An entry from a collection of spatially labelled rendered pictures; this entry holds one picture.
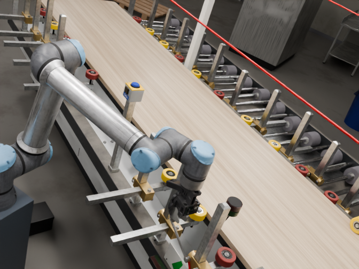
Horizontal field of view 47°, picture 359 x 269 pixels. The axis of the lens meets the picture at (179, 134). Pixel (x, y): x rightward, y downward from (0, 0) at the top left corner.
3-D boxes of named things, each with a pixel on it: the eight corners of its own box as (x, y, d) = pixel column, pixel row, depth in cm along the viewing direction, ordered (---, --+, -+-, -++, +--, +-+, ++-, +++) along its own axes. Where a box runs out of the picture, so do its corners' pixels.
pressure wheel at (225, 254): (216, 282, 167) (225, 263, 161) (205, 266, 172) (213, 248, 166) (230, 276, 172) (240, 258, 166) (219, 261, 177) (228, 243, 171)
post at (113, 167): (111, 173, 219) (129, 101, 196) (107, 167, 222) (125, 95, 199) (118, 172, 222) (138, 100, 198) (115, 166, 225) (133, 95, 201)
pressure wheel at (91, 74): (86, 82, 272) (89, 66, 266) (97, 87, 271) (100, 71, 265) (80, 87, 265) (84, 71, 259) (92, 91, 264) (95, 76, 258)
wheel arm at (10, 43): (4, 47, 273) (4, 41, 271) (2, 45, 275) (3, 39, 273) (67, 49, 298) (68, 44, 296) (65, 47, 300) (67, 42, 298)
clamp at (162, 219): (169, 240, 176) (172, 232, 174) (154, 218, 185) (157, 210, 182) (181, 237, 180) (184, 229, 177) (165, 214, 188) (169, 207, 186)
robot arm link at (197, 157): (198, 134, 149) (221, 148, 145) (188, 161, 155) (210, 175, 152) (185, 143, 141) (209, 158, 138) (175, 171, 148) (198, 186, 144)
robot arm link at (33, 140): (0, 160, 200) (40, 33, 156) (30, 148, 213) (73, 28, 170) (21, 182, 196) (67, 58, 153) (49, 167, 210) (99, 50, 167)
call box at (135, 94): (128, 103, 194) (131, 89, 190) (122, 96, 199) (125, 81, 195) (141, 103, 198) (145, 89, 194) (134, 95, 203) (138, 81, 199)
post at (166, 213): (156, 246, 188) (187, 165, 163) (153, 240, 190) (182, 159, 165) (163, 244, 190) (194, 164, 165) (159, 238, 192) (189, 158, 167)
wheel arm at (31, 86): (24, 92, 244) (24, 85, 241) (22, 88, 246) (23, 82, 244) (93, 89, 269) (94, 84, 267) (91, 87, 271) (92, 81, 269)
